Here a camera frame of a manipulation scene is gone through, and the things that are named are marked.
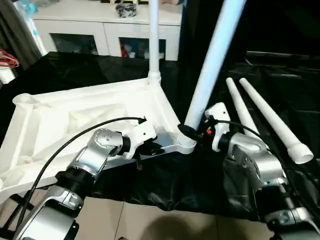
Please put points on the black folding table frame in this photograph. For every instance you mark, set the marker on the black folding table frame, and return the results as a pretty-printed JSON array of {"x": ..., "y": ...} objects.
[{"x": 12, "y": 215}]

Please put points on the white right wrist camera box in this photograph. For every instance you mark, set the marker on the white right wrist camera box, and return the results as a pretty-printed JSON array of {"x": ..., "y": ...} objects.
[{"x": 217, "y": 117}]

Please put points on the white plastic table leg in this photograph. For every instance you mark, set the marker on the white plastic table leg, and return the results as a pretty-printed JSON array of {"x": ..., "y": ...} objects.
[
  {"x": 242, "y": 110},
  {"x": 272, "y": 120},
  {"x": 215, "y": 55},
  {"x": 154, "y": 40}
]

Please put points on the black plastic mat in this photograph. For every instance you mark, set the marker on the black plastic mat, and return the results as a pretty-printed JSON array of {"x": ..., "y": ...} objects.
[{"x": 200, "y": 190}]

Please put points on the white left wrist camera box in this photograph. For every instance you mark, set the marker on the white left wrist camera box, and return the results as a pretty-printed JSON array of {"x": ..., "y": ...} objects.
[{"x": 142, "y": 134}]

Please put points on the white sideboard with glass doors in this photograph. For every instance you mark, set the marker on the white sideboard with glass doors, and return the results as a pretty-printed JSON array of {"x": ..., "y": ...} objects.
[{"x": 100, "y": 30}]

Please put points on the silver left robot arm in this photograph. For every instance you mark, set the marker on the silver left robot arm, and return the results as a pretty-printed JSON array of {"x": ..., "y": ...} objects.
[{"x": 85, "y": 165}]

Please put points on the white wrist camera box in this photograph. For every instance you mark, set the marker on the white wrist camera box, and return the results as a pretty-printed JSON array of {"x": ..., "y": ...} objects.
[
  {"x": 217, "y": 117},
  {"x": 142, "y": 134}
]

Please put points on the white plastic table top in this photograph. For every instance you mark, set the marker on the white plastic table top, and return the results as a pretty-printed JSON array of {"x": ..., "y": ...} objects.
[{"x": 60, "y": 120}]

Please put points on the dark object on cabinet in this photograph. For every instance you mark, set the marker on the dark object on cabinet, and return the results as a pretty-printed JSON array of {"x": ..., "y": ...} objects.
[{"x": 126, "y": 9}]

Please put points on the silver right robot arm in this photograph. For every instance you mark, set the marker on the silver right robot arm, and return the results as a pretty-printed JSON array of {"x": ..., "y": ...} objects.
[{"x": 260, "y": 165}]

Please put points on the grey curtain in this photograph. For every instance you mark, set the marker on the grey curtain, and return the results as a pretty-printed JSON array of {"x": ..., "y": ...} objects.
[{"x": 20, "y": 27}]

